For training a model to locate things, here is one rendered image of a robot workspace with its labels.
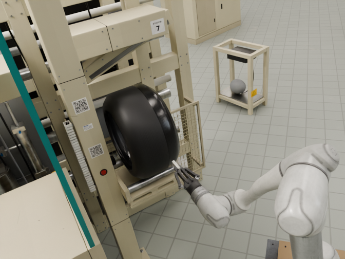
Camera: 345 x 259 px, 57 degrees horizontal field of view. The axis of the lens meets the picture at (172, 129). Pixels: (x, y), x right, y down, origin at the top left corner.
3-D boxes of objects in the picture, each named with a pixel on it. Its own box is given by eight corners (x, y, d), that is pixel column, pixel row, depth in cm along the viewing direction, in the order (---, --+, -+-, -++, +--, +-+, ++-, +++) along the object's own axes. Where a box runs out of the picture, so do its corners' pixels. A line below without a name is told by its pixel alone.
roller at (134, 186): (126, 188, 191) (124, 186, 195) (128, 195, 191) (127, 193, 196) (175, 164, 203) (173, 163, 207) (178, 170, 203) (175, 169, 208)
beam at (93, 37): (74, 64, 175) (65, 37, 167) (63, 52, 195) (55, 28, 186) (169, 34, 196) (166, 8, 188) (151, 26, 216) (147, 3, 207)
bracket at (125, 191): (128, 204, 191) (124, 192, 185) (106, 169, 221) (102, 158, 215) (133, 201, 192) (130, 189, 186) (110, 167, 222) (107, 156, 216)
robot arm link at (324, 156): (281, 150, 116) (271, 175, 107) (322, 127, 103) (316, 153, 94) (306, 173, 117) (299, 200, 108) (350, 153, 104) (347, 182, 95)
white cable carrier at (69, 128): (91, 192, 189) (64, 126, 162) (88, 187, 192) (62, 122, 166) (97, 189, 190) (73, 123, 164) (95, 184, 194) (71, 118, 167)
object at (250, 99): (250, 115, 404) (250, 56, 360) (216, 101, 445) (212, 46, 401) (267, 104, 421) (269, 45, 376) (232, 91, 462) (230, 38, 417)
